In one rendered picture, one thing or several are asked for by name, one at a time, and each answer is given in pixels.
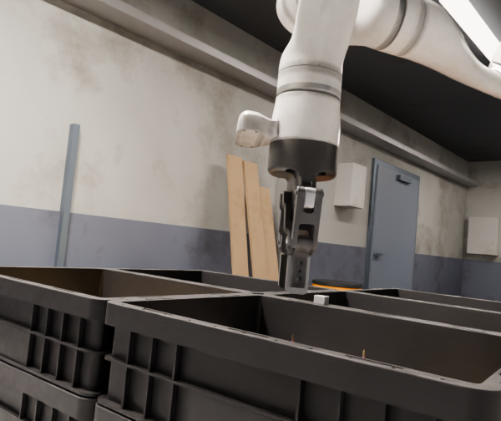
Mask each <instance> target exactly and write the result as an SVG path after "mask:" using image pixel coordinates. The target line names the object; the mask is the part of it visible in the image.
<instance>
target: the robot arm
mask: <svg viewBox="0 0 501 421"><path fill-rule="evenodd" d="M276 11H277V15H278V18H279V19H280V21H281V23H282V25H283V26H284V27H285V28H286V29H287V30H288V31H289V32H290V33H292V37H291V41H290V42H289V43H288V45H287V47H286V49H285V50H284V52H283V54H282V56H281V61H280V66H279V73H278V83H277V92H276V104H275V108H274V112H273V115H272V119H268V118H267V117H265V116H264V115H262V114H260V113H257V112H254V111H249V110H247V111H244V112H243V113H241V115H240V117H239V119H238V123H237V129H236V137H235V143H236V145H238V146H240V147H246V148H258V147H261V146H266V145H270V147H269V156H268V166H267V170H268V172H269V174H270V175H272V176H275V177H277V178H283V179H286V180H287V187H286V191H283V194H280V200H279V207H280V217H279V223H278V231H279V240H278V241H277V244H278V247H279V250H280V253H283V254H281V260H280V270H279V279H278V285H279V287H281V288H285V290H286V291H287V292H288V293H291V294H301V295H304V294H306V293H307V289H308V279H309V269H310V259H311V258H310V257H308V256H312V254H313V252H314V250H316V247H317V246H318V233H319V226H320V219H321V206H322V199H323V197H324V192H323V189H321V188H316V183H317V182H322V181H329V180H333V179H334V178H335V177H336V176H337V162H338V152H339V141H340V131H341V112H340V102H341V91H342V65H343V61H344V58H345V56H346V52H347V49H348V46H349V45H358V46H366V47H369V48H373V49H375V50H378V51H381V52H384V53H389V54H391V55H394V56H398V57H400V58H405V59H408V60H411V61H413V62H416V63H420V64H421V65H424V66H426V67H428V68H431V69H433V70H435V71H437V72H439V73H441V74H443V75H445V76H447V77H449V78H451V79H454V80H456V81H458V82H459V83H462V84H465V85H467V86H469V87H471V88H473V89H476V90H479V91H481V92H483V93H486V94H488V95H491V96H493V97H495V98H497V99H501V42H500V44H499V46H498V48H497V50H496V52H495V54H494V56H493V58H492V61H493V62H490V64H489V66H488V67H487V66H485V65H484V64H482V63H481V62H480V61H479V60H478V59H477V58H476V57H475V55H474V54H473V52H472V51H471V49H470V48H469V46H468V45H467V43H466V41H465V40H464V38H463V35H462V34H461V32H460V30H459V29H458V26H457V25H456V23H455V22H454V20H453V19H452V17H451V16H450V15H449V14H448V13H447V11H446V10H445V9H444V8H442V7H441V6H440V5H438V4H437V3H435V2H434V1H432V0H277V2H276ZM287 236H288V238H286V237H287Z"/></svg>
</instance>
